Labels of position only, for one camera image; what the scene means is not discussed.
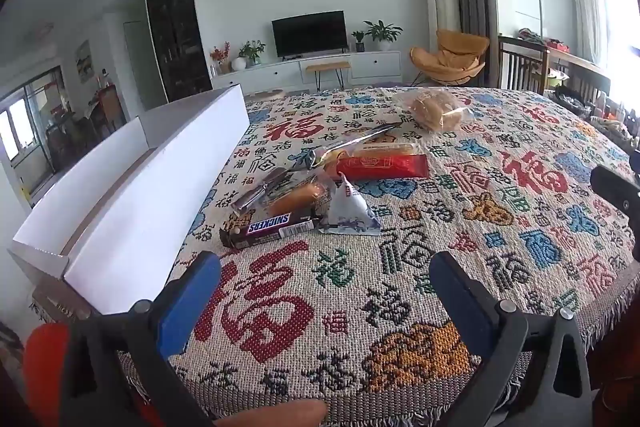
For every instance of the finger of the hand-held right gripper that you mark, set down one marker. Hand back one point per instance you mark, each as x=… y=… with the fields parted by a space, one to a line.
x=616 y=189

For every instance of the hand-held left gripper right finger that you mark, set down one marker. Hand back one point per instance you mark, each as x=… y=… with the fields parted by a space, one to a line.
x=465 y=302

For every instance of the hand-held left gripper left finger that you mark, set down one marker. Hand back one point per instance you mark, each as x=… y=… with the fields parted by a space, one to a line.
x=187 y=302

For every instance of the brown chocolate bar packet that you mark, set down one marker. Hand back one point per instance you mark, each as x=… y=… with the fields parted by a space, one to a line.
x=265 y=225

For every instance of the white cardboard box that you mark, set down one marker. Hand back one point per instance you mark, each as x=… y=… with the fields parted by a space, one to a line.
x=150 y=187

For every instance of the triangular white blue packet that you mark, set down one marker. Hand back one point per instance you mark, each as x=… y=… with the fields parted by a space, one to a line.
x=347 y=212

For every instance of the clear sausage bread packet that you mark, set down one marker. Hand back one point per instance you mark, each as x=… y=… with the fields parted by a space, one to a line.
x=295 y=197

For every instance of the red snack packet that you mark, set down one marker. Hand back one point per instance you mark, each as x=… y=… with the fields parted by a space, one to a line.
x=385 y=167

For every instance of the long clear bread packet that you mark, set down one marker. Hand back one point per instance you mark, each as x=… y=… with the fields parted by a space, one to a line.
x=372 y=150

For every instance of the clear bag of toast bread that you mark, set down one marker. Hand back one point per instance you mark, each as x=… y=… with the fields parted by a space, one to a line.
x=435 y=109

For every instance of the dark basket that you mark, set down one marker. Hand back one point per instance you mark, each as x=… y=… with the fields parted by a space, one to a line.
x=575 y=102

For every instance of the printed woven blanket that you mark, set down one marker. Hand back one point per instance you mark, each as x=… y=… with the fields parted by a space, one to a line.
x=350 y=287

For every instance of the person's bare leg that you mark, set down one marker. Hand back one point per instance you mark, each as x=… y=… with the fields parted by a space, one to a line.
x=280 y=414

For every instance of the person's orange clothing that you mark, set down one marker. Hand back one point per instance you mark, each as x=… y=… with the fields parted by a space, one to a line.
x=45 y=362

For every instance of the orange lounge chair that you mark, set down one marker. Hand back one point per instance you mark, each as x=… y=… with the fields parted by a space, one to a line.
x=450 y=54

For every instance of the white round vase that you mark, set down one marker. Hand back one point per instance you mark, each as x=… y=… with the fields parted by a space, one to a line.
x=239 y=63

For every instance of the red flower arrangement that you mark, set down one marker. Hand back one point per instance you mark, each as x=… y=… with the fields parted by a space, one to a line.
x=220 y=55

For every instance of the white television cabinet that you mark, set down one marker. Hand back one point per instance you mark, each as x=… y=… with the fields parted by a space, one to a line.
x=375 y=64

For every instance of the white standing air conditioner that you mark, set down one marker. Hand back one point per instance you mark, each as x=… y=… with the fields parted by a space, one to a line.
x=440 y=2

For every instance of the leafy potted plant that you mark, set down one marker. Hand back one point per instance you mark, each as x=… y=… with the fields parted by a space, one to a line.
x=253 y=52

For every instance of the dark glass display cabinet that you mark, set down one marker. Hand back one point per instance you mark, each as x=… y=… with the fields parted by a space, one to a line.
x=175 y=32

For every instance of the wooden stool with metal legs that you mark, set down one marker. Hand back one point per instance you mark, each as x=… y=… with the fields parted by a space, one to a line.
x=327 y=67

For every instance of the large green potted plant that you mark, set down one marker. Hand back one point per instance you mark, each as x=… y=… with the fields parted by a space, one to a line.
x=382 y=32

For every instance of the small green potted plant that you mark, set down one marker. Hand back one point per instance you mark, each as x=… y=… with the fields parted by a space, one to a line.
x=358 y=39

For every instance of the black television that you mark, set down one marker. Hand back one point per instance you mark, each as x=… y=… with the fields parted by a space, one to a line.
x=309 y=33

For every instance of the framed wall picture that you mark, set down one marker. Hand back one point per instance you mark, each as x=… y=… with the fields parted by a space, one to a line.
x=84 y=61

